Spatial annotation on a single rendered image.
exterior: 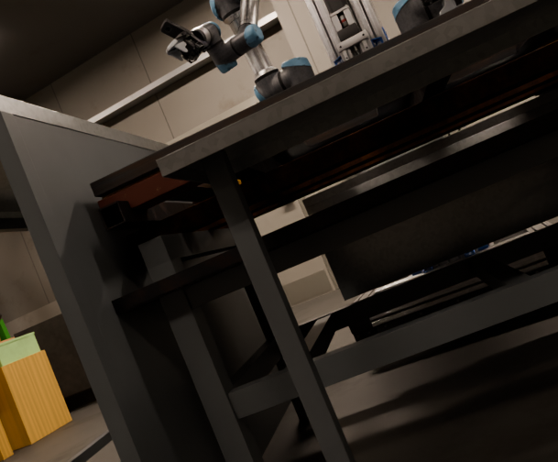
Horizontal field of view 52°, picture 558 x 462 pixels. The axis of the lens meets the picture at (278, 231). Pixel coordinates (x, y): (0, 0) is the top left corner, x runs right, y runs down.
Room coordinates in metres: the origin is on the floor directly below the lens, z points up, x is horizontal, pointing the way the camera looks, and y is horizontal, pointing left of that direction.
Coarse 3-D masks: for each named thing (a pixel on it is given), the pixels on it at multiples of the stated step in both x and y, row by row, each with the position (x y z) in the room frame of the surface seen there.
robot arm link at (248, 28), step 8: (248, 0) 2.20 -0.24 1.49; (256, 0) 2.22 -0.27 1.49; (240, 8) 2.20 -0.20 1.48; (248, 8) 2.17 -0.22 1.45; (256, 8) 2.19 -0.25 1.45; (240, 16) 2.16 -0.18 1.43; (248, 16) 2.14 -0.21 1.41; (256, 16) 2.16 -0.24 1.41; (240, 24) 2.13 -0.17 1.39; (248, 24) 2.11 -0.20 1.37; (256, 24) 2.14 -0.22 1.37; (240, 32) 2.09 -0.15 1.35; (248, 32) 2.07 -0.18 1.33; (256, 32) 2.07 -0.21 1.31; (232, 40) 2.11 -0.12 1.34; (240, 40) 2.09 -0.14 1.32; (248, 40) 2.08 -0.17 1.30; (256, 40) 2.08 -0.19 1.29; (232, 48) 2.11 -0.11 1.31; (240, 48) 2.10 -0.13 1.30; (248, 48) 2.11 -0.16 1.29
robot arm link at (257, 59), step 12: (216, 0) 2.36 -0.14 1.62; (228, 0) 2.34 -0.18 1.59; (240, 0) 2.34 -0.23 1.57; (216, 12) 2.39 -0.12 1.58; (228, 12) 2.36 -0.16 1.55; (228, 24) 2.41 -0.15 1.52; (252, 60) 2.41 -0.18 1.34; (264, 60) 2.41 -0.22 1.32; (264, 72) 2.40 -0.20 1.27; (276, 72) 2.41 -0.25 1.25; (264, 84) 2.41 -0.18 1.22; (276, 84) 2.39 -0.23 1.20; (264, 96) 2.43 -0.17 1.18
